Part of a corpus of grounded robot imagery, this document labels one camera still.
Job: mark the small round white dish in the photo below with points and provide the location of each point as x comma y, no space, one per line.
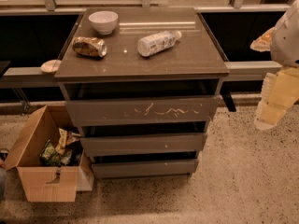
50,66

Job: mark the grey bottom drawer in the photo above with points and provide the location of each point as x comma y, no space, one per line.
144,168

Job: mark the open cardboard box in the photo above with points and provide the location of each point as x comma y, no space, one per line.
47,183

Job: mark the grey metal ledge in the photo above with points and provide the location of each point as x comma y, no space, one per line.
33,77

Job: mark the white ceramic bowl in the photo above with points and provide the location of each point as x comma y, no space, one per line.
104,22

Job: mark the grey drawer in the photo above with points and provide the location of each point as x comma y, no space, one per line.
144,168
143,144
141,111

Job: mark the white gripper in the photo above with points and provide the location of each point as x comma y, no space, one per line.
286,42

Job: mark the crumpled snack wrappers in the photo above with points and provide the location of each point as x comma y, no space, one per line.
69,148

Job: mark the grey drawer cabinet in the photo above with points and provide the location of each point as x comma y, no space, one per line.
193,67

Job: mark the crushed metal can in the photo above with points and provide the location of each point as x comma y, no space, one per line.
90,46

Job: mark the clear plastic bottle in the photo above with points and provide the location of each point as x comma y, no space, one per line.
156,43

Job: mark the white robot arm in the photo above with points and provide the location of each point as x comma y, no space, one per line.
285,45

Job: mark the green snack bag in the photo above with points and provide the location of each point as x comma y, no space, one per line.
50,156

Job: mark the grey top drawer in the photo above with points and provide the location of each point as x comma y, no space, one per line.
141,111

